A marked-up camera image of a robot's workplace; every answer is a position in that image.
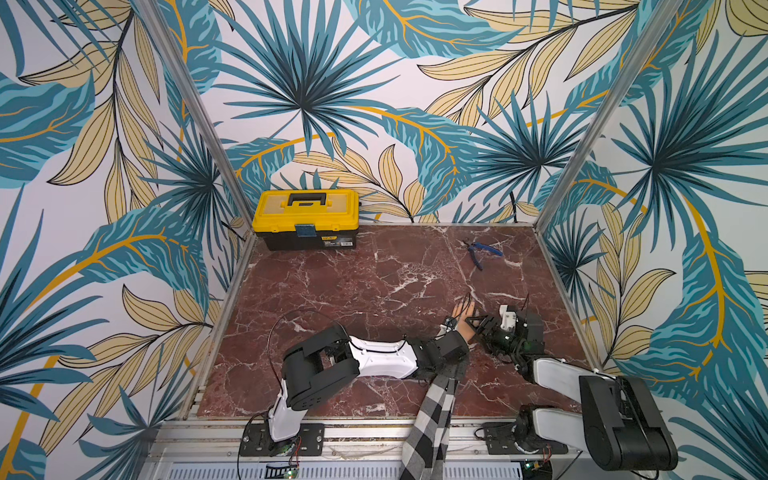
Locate beige mannequin hand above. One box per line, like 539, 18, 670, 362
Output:
451, 297, 476, 344

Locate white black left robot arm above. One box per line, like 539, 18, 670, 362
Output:
266, 324, 469, 443

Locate blue handled pliers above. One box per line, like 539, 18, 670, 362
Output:
462, 241, 504, 271

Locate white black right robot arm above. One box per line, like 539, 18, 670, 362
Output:
466, 306, 679, 479

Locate yellow black plastic toolbox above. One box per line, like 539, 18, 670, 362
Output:
252, 189, 360, 251

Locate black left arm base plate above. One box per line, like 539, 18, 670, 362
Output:
238, 422, 325, 457

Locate black white checkered sleeve forearm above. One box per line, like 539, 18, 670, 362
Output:
399, 359, 469, 480

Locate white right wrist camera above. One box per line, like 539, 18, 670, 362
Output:
499, 305, 517, 332

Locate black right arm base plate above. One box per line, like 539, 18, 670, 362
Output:
475, 421, 569, 456

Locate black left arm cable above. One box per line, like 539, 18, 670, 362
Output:
236, 308, 337, 480

